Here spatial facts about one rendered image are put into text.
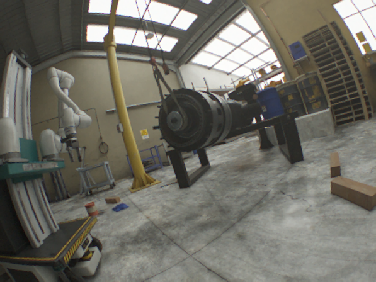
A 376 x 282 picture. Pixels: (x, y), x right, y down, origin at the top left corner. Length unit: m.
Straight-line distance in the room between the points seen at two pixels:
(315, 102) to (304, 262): 3.38
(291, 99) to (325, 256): 3.53
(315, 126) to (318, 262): 2.80
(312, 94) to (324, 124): 0.83
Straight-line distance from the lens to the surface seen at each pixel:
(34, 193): 1.40
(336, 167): 1.53
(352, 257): 0.87
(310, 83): 3.85
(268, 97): 3.75
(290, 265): 0.84
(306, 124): 3.37
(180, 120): 1.12
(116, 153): 7.01
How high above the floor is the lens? 0.67
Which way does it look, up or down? level
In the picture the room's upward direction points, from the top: 18 degrees counter-clockwise
